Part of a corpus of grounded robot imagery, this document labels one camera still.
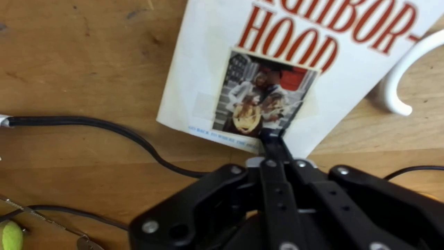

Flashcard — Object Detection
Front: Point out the yellow-green ball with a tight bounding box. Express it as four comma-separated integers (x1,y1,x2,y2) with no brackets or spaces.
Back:
0,220,24,250

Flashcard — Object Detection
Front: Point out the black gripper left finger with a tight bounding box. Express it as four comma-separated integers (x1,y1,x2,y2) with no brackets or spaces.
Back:
130,134,306,250

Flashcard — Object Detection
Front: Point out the black lamp power cable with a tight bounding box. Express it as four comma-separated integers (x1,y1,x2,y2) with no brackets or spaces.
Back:
384,163,444,181

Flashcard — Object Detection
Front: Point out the white paperback book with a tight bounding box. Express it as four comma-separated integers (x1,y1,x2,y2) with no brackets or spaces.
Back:
157,0,444,156

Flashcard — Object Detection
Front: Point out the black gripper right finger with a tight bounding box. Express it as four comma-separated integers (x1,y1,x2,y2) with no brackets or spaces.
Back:
289,158,444,250

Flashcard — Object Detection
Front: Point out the black mouse cable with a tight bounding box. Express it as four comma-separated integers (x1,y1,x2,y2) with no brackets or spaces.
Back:
0,113,210,179

